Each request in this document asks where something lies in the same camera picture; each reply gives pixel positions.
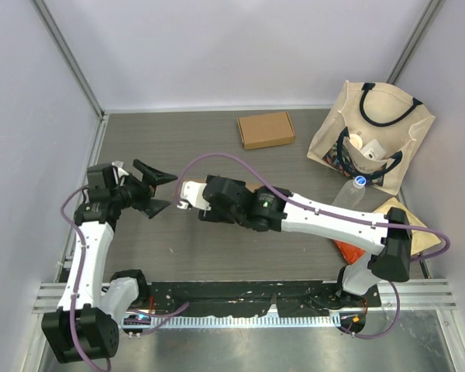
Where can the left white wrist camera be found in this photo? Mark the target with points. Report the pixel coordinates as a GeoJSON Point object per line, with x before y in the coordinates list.
{"type": "Point", "coordinates": [119, 172]}

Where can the brown cardboard box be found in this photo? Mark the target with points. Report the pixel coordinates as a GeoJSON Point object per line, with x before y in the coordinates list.
{"type": "Point", "coordinates": [252, 186]}
{"type": "Point", "coordinates": [266, 130]}

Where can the white box in bag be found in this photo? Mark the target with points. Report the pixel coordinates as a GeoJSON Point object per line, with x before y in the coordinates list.
{"type": "Point", "coordinates": [373, 150]}

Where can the aluminium frame post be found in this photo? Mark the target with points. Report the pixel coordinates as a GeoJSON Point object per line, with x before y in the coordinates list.
{"type": "Point", "coordinates": [426, 19]}
{"type": "Point", "coordinates": [65, 51]}

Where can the orange chips snack bag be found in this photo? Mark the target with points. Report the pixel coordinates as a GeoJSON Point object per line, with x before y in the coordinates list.
{"type": "Point", "coordinates": [421, 241]}

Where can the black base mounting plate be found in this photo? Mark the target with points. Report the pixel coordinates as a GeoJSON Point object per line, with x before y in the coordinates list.
{"type": "Point", "coordinates": [246, 299]}

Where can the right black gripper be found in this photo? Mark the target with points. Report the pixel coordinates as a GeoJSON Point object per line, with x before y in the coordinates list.
{"type": "Point", "coordinates": [215, 214]}

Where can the white slotted cable duct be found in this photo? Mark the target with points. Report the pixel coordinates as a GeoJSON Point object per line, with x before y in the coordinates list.
{"type": "Point", "coordinates": [271, 320]}

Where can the beige canvas tote bag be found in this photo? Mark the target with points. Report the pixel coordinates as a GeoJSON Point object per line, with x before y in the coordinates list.
{"type": "Point", "coordinates": [378, 111]}

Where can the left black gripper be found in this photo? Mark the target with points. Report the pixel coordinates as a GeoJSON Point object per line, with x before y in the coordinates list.
{"type": "Point", "coordinates": [147, 187]}

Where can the right aluminium frame post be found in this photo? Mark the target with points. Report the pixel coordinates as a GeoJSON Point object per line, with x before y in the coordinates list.
{"type": "Point", "coordinates": [426, 19]}

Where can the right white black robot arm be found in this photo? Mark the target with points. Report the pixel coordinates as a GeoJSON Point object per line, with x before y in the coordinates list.
{"type": "Point", "coordinates": [383, 237]}

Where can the clear plastic water bottle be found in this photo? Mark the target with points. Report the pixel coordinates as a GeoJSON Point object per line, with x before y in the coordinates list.
{"type": "Point", "coordinates": [351, 193]}

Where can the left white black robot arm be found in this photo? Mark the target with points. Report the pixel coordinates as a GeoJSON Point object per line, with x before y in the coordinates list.
{"type": "Point", "coordinates": [86, 323]}

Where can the left aluminium frame post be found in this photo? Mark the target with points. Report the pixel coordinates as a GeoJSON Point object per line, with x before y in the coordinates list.
{"type": "Point", "coordinates": [65, 51]}

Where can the round beige lid in bag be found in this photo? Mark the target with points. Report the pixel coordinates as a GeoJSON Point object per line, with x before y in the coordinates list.
{"type": "Point", "coordinates": [356, 140]}

